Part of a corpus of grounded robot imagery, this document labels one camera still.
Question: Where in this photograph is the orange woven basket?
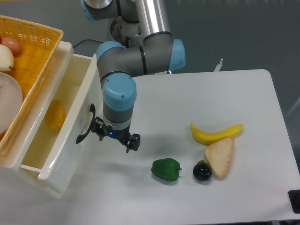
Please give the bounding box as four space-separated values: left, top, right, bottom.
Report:
0 15 64 157

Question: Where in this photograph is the white drawer cabinet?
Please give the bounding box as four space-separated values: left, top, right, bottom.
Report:
0 41 74 198

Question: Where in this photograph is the white top drawer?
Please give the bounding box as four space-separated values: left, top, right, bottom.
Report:
19 53 105 199

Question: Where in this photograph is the yellow bell pepper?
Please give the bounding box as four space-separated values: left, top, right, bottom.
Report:
45 99 66 133

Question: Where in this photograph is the white pear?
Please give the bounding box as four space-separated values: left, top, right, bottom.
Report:
0 44 15 72

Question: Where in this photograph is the white bowl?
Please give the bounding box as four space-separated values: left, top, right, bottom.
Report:
0 72 23 134

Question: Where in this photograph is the bread slice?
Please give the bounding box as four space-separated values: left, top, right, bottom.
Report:
205 137 235 178

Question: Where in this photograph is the green bell pepper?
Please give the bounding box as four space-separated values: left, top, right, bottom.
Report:
151 158 181 182

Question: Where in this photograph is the yellow banana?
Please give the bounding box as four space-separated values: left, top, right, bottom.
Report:
190 123 244 146

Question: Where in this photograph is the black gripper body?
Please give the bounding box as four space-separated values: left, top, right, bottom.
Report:
102 117 131 146

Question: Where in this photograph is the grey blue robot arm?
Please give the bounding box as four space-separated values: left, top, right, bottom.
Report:
81 0 186 151

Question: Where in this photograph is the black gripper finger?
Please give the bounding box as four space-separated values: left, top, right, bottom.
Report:
121 133 141 153
90 117 105 141

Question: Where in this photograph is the black corner device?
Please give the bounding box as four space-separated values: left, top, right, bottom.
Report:
288 189 300 214

